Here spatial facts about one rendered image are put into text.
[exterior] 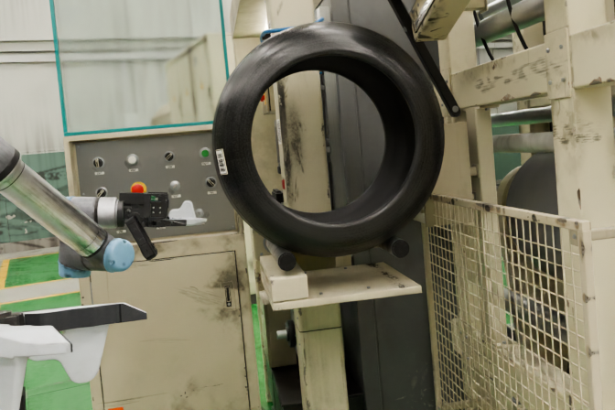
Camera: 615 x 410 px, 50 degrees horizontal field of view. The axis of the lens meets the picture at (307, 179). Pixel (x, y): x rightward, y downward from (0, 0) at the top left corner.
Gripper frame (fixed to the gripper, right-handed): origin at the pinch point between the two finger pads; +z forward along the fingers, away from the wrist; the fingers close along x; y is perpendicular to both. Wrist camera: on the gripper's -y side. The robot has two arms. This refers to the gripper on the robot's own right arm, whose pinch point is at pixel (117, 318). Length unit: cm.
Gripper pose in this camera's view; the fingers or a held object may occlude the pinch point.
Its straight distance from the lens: 48.9
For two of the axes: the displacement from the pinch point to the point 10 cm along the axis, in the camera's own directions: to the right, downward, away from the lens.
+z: 10.0, -0.9, -0.5
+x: -0.6, -0.8, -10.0
